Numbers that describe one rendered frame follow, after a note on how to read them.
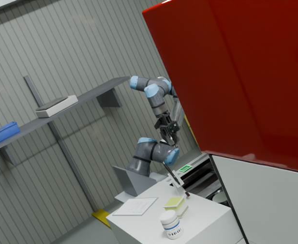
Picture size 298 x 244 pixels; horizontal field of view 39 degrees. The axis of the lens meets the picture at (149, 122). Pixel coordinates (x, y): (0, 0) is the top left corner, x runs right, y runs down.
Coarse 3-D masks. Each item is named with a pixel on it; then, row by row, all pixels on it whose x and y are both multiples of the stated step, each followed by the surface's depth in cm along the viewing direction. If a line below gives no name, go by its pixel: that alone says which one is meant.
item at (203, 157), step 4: (204, 152) 237; (200, 156) 234; (204, 156) 233; (208, 156) 229; (196, 160) 231; (200, 160) 230; (204, 160) 227; (188, 164) 231; (192, 164) 230; (196, 164) 226; (192, 168) 223; (176, 172) 228; (180, 172) 225; (184, 172) 223; (168, 176) 227; (180, 176) 220; (164, 180) 225; (168, 180) 223; (168, 184) 217
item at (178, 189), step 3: (174, 171) 195; (168, 174) 194; (174, 174) 195; (177, 174) 195; (171, 177) 194; (177, 177) 195; (174, 180) 194; (180, 180) 194; (174, 183) 195; (177, 183) 193; (180, 183) 194; (183, 183) 193; (174, 186) 196; (177, 186) 192; (180, 186) 197; (177, 189) 196; (180, 189) 197; (177, 192) 197; (180, 192) 197; (183, 192) 198; (180, 195) 197
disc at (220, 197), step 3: (222, 192) 198; (216, 195) 198; (219, 195) 197; (222, 195) 196; (213, 198) 196; (216, 198) 195; (219, 198) 194; (222, 198) 193; (225, 198) 192; (216, 201) 193; (219, 201) 192; (222, 201) 190
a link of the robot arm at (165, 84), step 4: (152, 80) 222; (164, 80) 223; (148, 84) 221; (160, 84) 218; (164, 84) 220; (168, 84) 222; (164, 88) 218; (168, 88) 221; (164, 92) 217; (168, 92) 223
